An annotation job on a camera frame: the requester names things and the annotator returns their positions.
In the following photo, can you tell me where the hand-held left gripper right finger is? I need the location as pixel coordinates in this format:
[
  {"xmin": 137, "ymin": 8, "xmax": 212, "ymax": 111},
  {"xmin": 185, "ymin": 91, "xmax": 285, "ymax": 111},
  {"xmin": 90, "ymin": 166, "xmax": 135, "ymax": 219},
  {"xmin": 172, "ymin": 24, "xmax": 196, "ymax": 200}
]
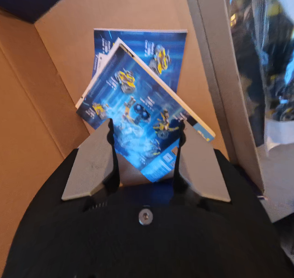
[{"xmin": 173, "ymin": 119, "xmax": 231, "ymax": 202}]

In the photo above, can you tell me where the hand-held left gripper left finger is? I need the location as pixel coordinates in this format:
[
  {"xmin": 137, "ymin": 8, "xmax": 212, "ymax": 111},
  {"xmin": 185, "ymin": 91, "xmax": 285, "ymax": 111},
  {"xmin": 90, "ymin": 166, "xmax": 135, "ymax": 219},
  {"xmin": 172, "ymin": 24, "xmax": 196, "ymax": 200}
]
[{"xmin": 61, "ymin": 118, "xmax": 120, "ymax": 201}]

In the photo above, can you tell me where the blue robot kit box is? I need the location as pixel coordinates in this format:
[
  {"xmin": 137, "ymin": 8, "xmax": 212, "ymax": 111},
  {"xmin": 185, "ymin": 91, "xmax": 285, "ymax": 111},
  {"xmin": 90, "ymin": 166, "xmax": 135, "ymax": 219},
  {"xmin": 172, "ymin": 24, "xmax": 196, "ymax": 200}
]
[{"xmin": 0, "ymin": 0, "xmax": 266, "ymax": 269}]

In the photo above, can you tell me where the printed instruction booklet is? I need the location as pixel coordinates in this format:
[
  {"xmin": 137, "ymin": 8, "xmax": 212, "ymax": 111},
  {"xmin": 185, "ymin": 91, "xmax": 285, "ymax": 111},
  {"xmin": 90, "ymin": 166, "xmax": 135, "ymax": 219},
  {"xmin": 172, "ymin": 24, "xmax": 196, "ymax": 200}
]
[{"xmin": 76, "ymin": 37, "xmax": 216, "ymax": 183}]

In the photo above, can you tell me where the clear bag of tan pieces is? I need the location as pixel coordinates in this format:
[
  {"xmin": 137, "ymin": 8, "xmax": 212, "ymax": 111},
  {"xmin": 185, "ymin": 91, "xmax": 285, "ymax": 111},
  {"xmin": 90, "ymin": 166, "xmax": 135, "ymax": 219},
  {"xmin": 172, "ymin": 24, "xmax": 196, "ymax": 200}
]
[{"xmin": 222, "ymin": 0, "xmax": 294, "ymax": 151}]

